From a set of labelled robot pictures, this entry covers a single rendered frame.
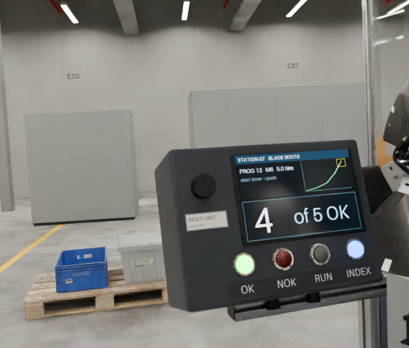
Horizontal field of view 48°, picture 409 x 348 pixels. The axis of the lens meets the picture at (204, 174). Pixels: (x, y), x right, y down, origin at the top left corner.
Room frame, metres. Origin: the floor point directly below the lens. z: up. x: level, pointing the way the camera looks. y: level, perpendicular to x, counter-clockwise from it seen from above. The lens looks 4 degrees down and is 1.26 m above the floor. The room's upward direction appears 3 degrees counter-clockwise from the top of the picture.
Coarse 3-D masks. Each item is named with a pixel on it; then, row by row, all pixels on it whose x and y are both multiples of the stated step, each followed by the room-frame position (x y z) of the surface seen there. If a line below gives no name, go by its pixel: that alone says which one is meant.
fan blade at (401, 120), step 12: (408, 84) 1.46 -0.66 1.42; (408, 96) 1.42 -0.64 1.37; (396, 108) 1.51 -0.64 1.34; (408, 108) 1.39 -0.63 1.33; (396, 120) 1.49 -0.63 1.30; (408, 120) 1.38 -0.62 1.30; (384, 132) 1.58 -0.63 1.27; (396, 132) 1.49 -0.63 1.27; (408, 132) 1.35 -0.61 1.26; (396, 144) 1.49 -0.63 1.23
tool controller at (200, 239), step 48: (288, 144) 0.58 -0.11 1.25; (336, 144) 0.60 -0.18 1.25; (192, 192) 0.53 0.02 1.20; (240, 192) 0.55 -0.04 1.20; (288, 192) 0.56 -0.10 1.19; (336, 192) 0.58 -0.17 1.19; (192, 240) 0.52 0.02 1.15; (240, 240) 0.53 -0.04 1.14; (288, 240) 0.55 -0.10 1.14; (336, 240) 0.56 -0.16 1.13; (192, 288) 0.50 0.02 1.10; (240, 288) 0.51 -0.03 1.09; (288, 288) 0.53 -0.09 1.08; (336, 288) 0.55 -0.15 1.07
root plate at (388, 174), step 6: (390, 162) 1.32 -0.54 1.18; (384, 168) 1.33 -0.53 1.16; (396, 168) 1.31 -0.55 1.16; (384, 174) 1.33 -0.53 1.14; (390, 174) 1.32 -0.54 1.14; (396, 174) 1.31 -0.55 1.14; (402, 174) 1.30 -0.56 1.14; (390, 180) 1.32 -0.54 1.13; (396, 180) 1.31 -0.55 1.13; (390, 186) 1.32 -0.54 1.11; (396, 186) 1.31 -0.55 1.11
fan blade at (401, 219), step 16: (400, 192) 1.20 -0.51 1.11; (384, 208) 1.18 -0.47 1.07; (400, 208) 1.17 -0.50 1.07; (384, 224) 1.16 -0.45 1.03; (400, 224) 1.14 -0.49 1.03; (384, 240) 1.13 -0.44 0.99; (400, 240) 1.11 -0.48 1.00; (384, 256) 1.11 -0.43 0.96; (400, 256) 1.09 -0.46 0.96; (400, 272) 1.06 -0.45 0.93
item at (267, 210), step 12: (252, 204) 0.55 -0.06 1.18; (264, 204) 0.55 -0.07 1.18; (276, 204) 0.55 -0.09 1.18; (252, 216) 0.54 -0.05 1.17; (264, 216) 0.55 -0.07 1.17; (276, 216) 0.55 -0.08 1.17; (252, 228) 0.54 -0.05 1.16; (264, 228) 0.54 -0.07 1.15; (276, 228) 0.55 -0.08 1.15; (252, 240) 0.53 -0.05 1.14; (264, 240) 0.54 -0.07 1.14
